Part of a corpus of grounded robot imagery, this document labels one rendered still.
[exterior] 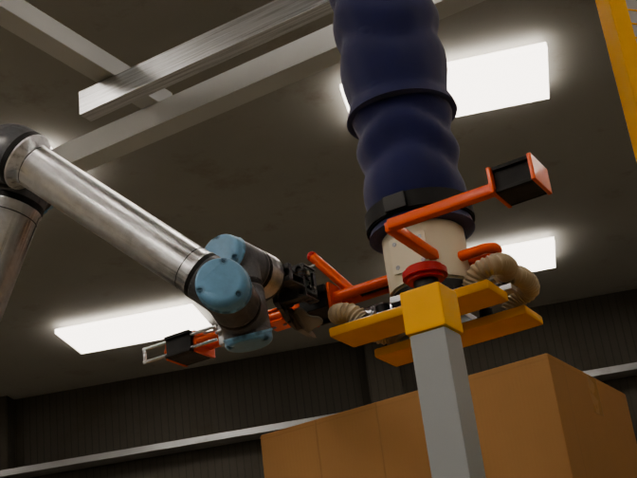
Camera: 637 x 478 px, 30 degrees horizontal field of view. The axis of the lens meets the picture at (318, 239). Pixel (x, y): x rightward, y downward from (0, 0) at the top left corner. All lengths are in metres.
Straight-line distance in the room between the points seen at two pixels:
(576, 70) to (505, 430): 5.48
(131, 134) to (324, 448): 3.54
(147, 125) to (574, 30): 2.68
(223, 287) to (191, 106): 3.44
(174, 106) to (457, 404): 3.90
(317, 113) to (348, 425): 5.22
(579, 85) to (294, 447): 5.55
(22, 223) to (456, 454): 1.06
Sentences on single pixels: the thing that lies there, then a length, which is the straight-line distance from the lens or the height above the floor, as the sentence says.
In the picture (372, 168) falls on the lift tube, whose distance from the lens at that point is 2.45.
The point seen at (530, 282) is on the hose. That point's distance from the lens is 2.37.
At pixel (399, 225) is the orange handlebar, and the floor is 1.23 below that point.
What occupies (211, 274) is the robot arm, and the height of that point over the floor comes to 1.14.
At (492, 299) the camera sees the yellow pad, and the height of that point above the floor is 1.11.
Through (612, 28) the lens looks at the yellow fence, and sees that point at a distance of 2.93.
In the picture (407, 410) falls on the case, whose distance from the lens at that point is 2.15.
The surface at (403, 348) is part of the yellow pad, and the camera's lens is 2.46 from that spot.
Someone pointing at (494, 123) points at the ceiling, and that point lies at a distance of 7.80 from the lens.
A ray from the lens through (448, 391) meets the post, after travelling 1.75.
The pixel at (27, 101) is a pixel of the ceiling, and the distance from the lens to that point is 7.01.
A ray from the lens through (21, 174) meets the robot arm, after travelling 2.28.
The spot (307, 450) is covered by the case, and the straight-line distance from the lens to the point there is 2.25.
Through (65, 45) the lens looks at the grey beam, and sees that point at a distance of 5.17.
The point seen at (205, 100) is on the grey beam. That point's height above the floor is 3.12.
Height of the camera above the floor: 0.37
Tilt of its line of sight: 24 degrees up
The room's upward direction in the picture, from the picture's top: 7 degrees counter-clockwise
